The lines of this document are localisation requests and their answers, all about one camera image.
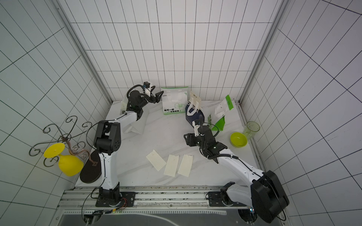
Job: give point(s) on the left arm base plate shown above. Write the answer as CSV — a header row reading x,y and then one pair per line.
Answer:
x,y
124,199

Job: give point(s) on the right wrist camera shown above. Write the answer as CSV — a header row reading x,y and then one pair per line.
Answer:
x,y
196,125

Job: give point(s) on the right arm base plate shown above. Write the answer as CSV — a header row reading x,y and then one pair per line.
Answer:
x,y
220,199

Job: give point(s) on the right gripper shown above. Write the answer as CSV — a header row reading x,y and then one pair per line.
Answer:
x,y
192,138

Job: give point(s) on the navy blue beige bag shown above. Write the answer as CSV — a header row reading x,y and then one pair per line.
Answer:
x,y
193,110

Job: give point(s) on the yellow plastic goblet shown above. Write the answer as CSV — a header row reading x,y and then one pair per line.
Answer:
x,y
70,165

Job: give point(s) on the green white bag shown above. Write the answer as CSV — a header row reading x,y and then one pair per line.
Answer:
x,y
216,119
174,100

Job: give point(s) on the lime green bowl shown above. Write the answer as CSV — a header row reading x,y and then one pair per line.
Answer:
x,y
238,140

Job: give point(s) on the clear green plastic cup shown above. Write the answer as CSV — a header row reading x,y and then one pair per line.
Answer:
x,y
251,129

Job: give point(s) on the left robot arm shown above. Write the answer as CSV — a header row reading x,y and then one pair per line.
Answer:
x,y
107,139

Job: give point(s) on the black wire scroll stand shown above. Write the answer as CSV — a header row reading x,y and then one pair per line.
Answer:
x,y
77,150

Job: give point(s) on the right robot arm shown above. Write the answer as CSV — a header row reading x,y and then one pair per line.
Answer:
x,y
263,193

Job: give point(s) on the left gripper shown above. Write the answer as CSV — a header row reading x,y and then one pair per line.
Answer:
x,y
158,97

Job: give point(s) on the aluminium mounting rail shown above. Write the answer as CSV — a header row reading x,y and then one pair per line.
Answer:
x,y
147,198

